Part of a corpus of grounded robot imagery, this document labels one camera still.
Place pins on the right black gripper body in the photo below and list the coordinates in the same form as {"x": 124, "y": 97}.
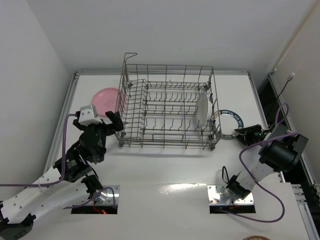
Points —
{"x": 250, "y": 132}

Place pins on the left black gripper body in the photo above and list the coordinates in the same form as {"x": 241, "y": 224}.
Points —
{"x": 100, "y": 125}

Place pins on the pink plate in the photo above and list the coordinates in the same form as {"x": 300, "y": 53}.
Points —
{"x": 105, "y": 100}

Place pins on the white plate blue patterned rim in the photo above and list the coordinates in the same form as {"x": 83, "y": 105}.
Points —
{"x": 235, "y": 116}

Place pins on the plain white plate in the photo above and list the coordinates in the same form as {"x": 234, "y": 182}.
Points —
{"x": 201, "y": 114}

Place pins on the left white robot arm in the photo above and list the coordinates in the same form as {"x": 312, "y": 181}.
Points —
{"x": 69, "y": 183}

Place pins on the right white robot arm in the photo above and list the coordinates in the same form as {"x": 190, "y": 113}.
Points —
{"x": 280, "y": 150}

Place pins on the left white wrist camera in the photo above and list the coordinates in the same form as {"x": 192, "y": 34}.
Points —
{"x": 88, "y": 115}

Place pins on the grey wire dish rack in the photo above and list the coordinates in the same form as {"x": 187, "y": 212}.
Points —
{"x": 157, "y": 105}

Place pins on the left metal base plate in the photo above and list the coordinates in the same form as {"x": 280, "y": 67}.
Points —
{"x": 107, "y": 197}

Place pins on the metal base plate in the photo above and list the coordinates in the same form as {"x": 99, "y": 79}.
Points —
{"x": 107, "y": 197}
{"x": 219, "y": 196}

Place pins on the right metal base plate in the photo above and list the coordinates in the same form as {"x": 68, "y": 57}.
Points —
{"x": 219, "y": 196}

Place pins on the orange ring object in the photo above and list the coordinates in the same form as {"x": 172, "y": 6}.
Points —
{"x": 256, "y": 237}

